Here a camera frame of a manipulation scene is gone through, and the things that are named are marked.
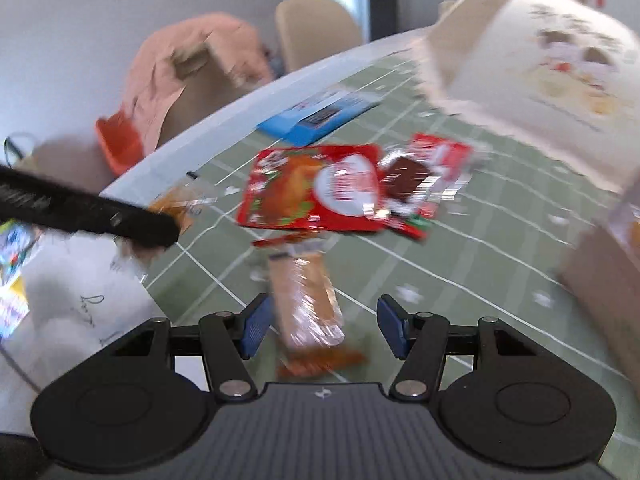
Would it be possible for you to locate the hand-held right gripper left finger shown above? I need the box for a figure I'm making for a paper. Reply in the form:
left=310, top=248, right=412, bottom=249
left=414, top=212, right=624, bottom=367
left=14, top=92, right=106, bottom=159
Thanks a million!
left=107, top=292, right=275, bottom=403

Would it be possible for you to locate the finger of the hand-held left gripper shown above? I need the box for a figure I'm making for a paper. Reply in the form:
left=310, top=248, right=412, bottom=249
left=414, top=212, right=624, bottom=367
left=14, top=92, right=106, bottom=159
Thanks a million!
left=0, top=164, right=182, bottom=250

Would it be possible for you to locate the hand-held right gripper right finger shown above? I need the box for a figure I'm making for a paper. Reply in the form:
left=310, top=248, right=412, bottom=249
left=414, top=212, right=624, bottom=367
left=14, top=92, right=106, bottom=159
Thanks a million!
left=376, top=294, right=538, bottom=403

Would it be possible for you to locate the clear packet with orange snack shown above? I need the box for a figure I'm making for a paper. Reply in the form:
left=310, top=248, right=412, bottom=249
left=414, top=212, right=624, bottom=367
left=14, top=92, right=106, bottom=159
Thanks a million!
left=267, top=252, right=346, bottom=350

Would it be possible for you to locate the clear pastry packet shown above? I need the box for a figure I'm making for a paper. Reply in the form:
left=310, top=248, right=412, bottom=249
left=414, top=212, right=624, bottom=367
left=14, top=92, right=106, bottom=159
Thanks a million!
left=112, top=184, right=217, bottom=281

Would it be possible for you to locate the large red snack packet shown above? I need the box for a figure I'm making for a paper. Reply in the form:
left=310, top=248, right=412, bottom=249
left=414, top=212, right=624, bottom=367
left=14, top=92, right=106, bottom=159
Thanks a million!
left=236, top=144, right=386, bottom=233

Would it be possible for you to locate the white paper bag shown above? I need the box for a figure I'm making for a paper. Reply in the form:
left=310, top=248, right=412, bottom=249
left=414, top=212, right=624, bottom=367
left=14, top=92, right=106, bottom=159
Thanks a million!
left=410, top=0, right=640, bottom=196

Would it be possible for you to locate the orange-red snack packet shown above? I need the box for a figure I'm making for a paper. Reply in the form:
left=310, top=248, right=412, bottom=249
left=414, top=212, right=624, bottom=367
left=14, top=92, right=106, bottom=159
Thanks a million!
left=277, top=347, right=366, bottom=380

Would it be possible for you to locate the orange bag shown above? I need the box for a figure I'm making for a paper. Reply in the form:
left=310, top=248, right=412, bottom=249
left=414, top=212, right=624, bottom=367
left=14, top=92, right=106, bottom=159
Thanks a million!
left=95, top=110, right=146, bottom=177

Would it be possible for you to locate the white paper sheet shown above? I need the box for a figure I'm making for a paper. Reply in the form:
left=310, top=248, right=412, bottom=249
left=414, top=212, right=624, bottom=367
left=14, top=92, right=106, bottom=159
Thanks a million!
left=0, top=232, right=161, bottom=436

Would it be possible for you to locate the colourful booklet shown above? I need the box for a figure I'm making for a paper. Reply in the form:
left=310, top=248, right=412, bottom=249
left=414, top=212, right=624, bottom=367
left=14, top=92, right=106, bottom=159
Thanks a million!
left=0, top=220, right=43, bottom=341

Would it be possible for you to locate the green grid table mat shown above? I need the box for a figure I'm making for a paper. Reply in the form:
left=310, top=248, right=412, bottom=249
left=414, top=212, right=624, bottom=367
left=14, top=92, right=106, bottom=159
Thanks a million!
left=145, top=52, right=640, bottom=401

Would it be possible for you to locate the pink cloth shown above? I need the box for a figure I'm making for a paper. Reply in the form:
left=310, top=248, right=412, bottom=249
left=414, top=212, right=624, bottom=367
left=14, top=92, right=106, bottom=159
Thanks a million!
left=122, top=12, right=273, bottom=148

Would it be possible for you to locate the brown chair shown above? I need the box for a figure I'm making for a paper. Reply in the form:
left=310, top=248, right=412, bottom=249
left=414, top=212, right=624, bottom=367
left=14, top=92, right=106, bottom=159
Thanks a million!
left=159, top=42, right=263, bottom=147

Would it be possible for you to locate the red chocolate snack packet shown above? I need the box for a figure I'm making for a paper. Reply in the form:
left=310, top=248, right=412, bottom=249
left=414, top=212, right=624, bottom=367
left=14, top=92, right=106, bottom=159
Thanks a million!
left=375, top=132, right=476, bottom=240

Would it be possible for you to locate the blue flat packet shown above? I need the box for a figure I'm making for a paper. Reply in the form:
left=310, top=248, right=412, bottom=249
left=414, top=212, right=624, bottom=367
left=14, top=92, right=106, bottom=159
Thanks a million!
left=256, top=91, right=382, bottom=145

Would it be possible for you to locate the beige dining chair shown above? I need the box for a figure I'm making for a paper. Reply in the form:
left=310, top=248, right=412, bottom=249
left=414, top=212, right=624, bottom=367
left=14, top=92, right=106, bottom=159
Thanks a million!
left=275, top=0, right=365, bottom=73

